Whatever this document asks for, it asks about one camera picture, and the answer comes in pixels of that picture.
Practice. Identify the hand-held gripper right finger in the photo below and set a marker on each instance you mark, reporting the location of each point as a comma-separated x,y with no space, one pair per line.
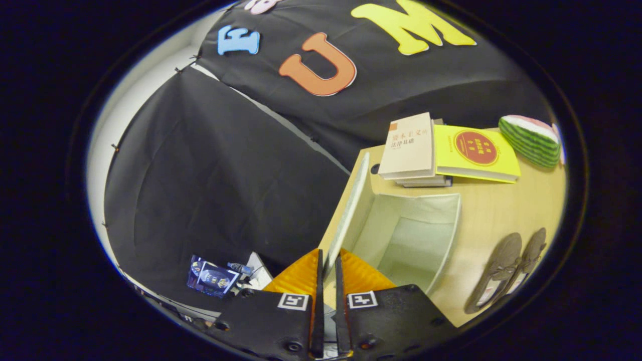
341,326

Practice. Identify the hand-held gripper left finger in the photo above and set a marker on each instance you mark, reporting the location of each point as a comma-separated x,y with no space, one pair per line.
319,326

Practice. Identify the grey-green fabric storage box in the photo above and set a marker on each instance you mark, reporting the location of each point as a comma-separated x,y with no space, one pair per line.
416,240

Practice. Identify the brown fuzzy shoe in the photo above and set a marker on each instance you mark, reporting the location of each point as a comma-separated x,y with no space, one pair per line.
494,273
529,258

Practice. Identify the white flat board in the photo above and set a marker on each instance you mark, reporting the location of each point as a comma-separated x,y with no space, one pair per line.
260,275

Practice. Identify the small blue bottle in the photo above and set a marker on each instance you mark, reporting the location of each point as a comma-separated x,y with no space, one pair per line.
239,268

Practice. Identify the blue printed packet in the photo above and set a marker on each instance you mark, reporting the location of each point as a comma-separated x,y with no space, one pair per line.
213,278

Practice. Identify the beige book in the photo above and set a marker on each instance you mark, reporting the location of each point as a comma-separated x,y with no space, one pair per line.
409,145

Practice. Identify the yellow book with red circle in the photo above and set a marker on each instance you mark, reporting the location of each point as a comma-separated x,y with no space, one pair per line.
474,155

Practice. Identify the watermelon slice plush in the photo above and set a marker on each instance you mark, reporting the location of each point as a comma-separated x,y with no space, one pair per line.
531,143

